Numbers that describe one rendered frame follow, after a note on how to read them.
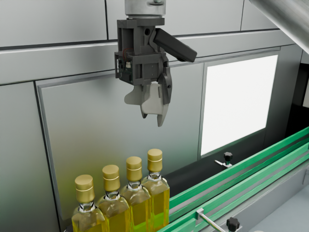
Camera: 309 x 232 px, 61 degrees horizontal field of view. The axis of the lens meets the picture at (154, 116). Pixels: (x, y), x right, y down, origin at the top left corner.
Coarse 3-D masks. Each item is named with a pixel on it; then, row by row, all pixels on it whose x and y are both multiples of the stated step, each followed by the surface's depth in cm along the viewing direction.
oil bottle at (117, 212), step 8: (104, 200) 56; (120, 200) 56; (104, 208) 55; (112, 208) 54; (120, 208) 55; (128, 208) 56; (112, 216) 54; (120, 216) 56; (128, 216) 57; (112, 224) 55; (120, 224) 56; (128, 224) 58
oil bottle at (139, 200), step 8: (128, 184) 61; (120, 192) 60; (128, 192) 58; (136, 192) 58; (144, 192) 59; (128, 200) 58; (136, 200) 57; (144, 200) 59; (136, 208) 58; (144, 208) 60; (136, 216) 59; (144, 216) 60; (136, 224) 60; (144, 224) 61
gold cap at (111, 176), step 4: (104, 168) 54; (108, 168) 54; (112, 168) 54; (116, 168) 54; (104, 172) 53; (108, 172) 53; (112, 172) 53; (116, 172) 53; (104, 176) 53; (108, 176) 52; (112, 176) 53; (116, 176) 53; (104, 180) 53; (108, 180) 53; (112, 180) 53; (116, 180) 54; (104, 184) 54; (108, 184) 53; (112, 184) 53; (116, 184) 54; (104, 188) 54; (108, 188) 54; (112, 188) 54; (116, 188) 54
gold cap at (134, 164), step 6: (126, 162) 56; (132, 162) 56; (138, 162) 56; (126, 168) 57; (132, 168) 56; (138, 168) 56; (126, 174) 58; (132, 174) 56; (138, 174) 57; (132, 180) 57; (138, 180) 57
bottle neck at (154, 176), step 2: (150, 172) 61; (152, 172) 61; (156, 172) 61; (158, 172) 61; (150, 174) 61; (152, 174) 61; (154, 174) 61; (156, 174) 61; (158, 174) 61; (150, 176) 62; (152, 176) 61; (154, 176) 61; (156, 176) 61; (158, 176) 61; (160, 176) 62; (150, 178) 62; (152, 178) 61; (154, 178) 61; (156, 178) 61; (158, 178) 62
